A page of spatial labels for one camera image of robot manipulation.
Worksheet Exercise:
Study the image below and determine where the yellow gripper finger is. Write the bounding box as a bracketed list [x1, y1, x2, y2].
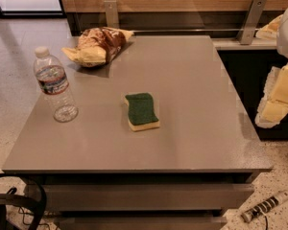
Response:
[255, 15, 282, 40]
[255, 64, 288, 128]

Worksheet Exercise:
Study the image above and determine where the brown chip bag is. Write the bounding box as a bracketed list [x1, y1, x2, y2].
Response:
[62, 27, 133, 68]

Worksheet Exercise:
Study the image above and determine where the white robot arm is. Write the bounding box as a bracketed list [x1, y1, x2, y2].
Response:
[254, 8, 288, 128]

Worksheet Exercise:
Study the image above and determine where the white power strip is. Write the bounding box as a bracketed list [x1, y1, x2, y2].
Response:
[241, 191, 288, 223]

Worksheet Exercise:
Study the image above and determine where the green and yellow sponge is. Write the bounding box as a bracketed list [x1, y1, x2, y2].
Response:
[125, 93, 160, 131]

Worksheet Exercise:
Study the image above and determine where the upper grey drawer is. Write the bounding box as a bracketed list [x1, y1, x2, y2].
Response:
[44, 184, 253, 211]

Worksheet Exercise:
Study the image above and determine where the grey drawer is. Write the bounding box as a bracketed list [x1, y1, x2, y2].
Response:
[44, 184, 253, 211]
[56, 216, 227, 230]

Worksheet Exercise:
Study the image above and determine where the lower grey drawer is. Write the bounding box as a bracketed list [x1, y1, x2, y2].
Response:
[56, 216, 227, 230]

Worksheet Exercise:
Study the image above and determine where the clear plastic water bottle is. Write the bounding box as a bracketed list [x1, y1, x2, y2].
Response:
[34, 46, 79, 123]

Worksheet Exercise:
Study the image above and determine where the right metal bracket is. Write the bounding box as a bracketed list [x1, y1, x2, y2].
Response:
[237, 0, 267, 45]

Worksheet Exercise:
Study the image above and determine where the metal bracket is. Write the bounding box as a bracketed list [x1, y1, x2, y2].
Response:
[237, 0, 267, 45]
[104, 0, 119, 29]

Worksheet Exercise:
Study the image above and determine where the left metal bracket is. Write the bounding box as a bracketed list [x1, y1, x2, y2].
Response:
[104, 0, 119, 29]

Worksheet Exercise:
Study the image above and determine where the black cable on floor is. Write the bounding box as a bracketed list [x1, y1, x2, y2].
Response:
[17, 206, 56, 230]

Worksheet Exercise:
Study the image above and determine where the black chair frame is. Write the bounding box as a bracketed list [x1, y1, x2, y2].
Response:
[0, 176, 47, 230]

